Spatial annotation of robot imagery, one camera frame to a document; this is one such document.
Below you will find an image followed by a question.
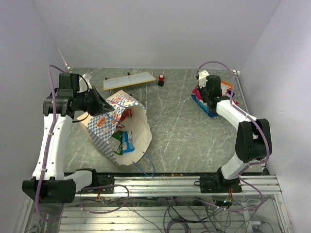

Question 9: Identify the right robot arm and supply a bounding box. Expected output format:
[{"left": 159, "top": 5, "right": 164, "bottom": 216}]
[{"left": 198, "top": 71, "right": 272, "bottom": 193}]

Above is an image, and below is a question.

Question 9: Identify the green snack packet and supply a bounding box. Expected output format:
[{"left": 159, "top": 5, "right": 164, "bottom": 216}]
[{"left": 109, "top": 131, "right": 123, "bottom": 155}]

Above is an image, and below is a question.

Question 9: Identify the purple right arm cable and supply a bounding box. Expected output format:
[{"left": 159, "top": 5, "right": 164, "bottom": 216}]
[{"left": 198, "top": 60, "right": 271, "bottom": 212}]

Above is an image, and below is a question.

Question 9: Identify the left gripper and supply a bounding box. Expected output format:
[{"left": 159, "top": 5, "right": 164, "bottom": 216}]
[{"left": 74, "top": 85, "right": 115, "bottom": 117}]

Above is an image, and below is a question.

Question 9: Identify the aluminium mounting rail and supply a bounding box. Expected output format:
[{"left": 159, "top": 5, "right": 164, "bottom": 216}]
[{"left": 76, "top": 175, "right": 282, "bottom": 198}]

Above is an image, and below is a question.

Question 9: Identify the orange snack packet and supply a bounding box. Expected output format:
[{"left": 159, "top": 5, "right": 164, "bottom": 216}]
[{"left": 221, "top": 80, "right": 232, "bottom": 95}]

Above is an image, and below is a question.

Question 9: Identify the red black stamp knob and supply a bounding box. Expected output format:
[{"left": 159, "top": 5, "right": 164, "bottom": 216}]
[{"left": 157, "top": 74, "right": 165, "bottom": 87}]

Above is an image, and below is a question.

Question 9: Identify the purple snack packet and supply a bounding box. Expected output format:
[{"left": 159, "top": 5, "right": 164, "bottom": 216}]
[{"left": 225, "top": 89, "right": 239, "bottom": 105}]

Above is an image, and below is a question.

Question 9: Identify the checkered paper bag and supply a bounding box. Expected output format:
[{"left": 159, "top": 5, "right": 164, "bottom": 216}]
[{"left": 78, "top": 90, "right": 155, "bottom": 177}]

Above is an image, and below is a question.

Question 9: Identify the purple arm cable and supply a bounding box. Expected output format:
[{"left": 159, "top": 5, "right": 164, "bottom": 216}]
[
  {"left": 35, "top": 64, "right": 131, "bottom": 223},
  {"left": 198, "top": 60, "right": 271, "bottom": 212}
]

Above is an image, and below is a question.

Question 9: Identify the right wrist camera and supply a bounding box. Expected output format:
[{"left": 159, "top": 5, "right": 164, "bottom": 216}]
[{"left": 197, "top": 69, "right": 209, "bottom": 88}]

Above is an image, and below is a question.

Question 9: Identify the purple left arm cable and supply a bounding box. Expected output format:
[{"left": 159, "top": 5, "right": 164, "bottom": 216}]
[{"left": 35, "top": 64, "right": 131, "bottom": 223}]

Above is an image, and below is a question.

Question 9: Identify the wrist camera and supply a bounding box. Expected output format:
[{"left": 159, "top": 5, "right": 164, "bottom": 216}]
[
  {"left": 197, "top": 69, "right": 209, "bottom": 88},
  {"left": 83, "top": 73, "right": 92, "bottom": 81}
]

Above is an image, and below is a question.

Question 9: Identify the pink snack packet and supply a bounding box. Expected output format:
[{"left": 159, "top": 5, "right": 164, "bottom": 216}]
[{"left": 192, "top": 85, "right": 202, "bottom": 100}]

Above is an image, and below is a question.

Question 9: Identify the red snack packet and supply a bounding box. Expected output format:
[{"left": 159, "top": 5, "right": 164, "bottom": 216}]
[{"left": 119, "top": 108, "right": 132, "bottom": 122}]

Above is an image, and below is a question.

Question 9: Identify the yellow framed whiteboard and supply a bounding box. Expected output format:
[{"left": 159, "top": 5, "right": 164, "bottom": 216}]
[{"left": 103, "top": 72, "right": 156, "bottom": 90}]

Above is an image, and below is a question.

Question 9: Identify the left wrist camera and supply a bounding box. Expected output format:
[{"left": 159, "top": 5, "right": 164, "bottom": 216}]
[{"left": 83, "top": 73, "right": 92, "bottom": 81}]

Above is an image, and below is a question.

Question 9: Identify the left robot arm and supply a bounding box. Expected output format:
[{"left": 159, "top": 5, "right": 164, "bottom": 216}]
[{"left": 21, "top": 73, "right": 114, "bottom": 203}]

